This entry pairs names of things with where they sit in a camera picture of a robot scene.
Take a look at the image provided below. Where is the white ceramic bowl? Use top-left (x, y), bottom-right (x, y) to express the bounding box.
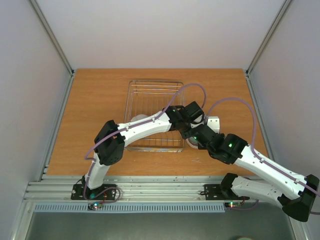
top-left (130, 114), bottom-right (148, 122)

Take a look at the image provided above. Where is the metal wire dish rack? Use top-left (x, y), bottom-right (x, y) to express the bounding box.
top-left (124, 79), bottom-right (185, 153)

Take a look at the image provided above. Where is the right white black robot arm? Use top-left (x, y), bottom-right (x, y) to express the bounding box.
top-left (191, 124), bottom-right (320, 222)

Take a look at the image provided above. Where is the right small circuit board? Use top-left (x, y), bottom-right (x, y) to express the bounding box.
top-left (224, 201), bottom-right (241, 209)

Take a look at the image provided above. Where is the small circuit board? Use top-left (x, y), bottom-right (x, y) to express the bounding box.
top-left (224, 201), bottom-right (241, 209)
top-left (87, 202), bottom-right (103, 211)

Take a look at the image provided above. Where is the left small circuit board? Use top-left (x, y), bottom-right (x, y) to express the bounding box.
top-left (87, 202), bottom-right (103, 211)

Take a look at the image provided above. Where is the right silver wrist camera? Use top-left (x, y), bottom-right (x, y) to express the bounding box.
top-left (206, 116), bottom-right (220, 134)

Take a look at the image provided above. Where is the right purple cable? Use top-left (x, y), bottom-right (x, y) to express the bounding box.
top-left (206, 97), bottom-right (320, 216)

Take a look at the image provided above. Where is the purple cable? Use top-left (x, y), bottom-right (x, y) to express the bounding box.
top-left (206, 97), bottom-right (320, 216)
top-left (83, 83), bottom-right (207, 201)

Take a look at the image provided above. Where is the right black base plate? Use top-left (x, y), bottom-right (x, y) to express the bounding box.
top-left (199, 184), bottom-right (250, 201)

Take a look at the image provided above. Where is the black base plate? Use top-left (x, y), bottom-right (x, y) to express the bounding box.
top-left (199, 184), bottom-right (250, 201)
top-left (70, 183), bottom-right (117, 201)

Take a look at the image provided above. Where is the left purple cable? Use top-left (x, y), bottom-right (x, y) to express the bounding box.
top-left (83, 83), bottom-right (207, 201)

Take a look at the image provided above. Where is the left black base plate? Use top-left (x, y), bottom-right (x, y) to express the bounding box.
top-left (70, 183), bottom-right (117, 201)

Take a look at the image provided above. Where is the aluminium rail base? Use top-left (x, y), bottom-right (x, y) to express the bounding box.
top-left (23, 174), bottom-right (224, 203)

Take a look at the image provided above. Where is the right aluminium frame post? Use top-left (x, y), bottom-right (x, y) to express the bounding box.
top-left (245, 0), bottom-right (294, 78)

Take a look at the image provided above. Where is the aluminium frame post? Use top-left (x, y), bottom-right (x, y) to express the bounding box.
top-left (245, 0), bottom-right (294, 78)
top-left (28, 0), bottom-right (75, 76)

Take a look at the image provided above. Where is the grey slotted cable duct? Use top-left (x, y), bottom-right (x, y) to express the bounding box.
top-left (34, 202), bottom-right (225, 214)

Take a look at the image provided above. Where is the left aluminium frame post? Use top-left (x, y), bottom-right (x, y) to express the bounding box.
top-left (28, 0), bottom-right (75, 76)

